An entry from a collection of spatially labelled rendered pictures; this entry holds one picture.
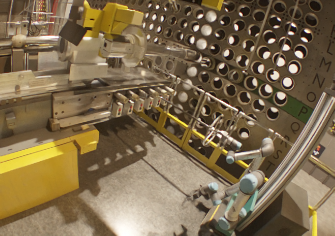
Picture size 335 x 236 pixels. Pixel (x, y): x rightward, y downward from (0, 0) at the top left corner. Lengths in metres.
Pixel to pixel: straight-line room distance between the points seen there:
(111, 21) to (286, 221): 2.10
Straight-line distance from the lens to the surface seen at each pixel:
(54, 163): 1.64
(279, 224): 1.63
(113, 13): 1.51
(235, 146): 1.88
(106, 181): 2.16
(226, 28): 3.36
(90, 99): 1.90
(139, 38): 1.66
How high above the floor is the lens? 1.70
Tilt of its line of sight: 25 degrees down
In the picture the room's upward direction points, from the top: 19 degrees clockwise
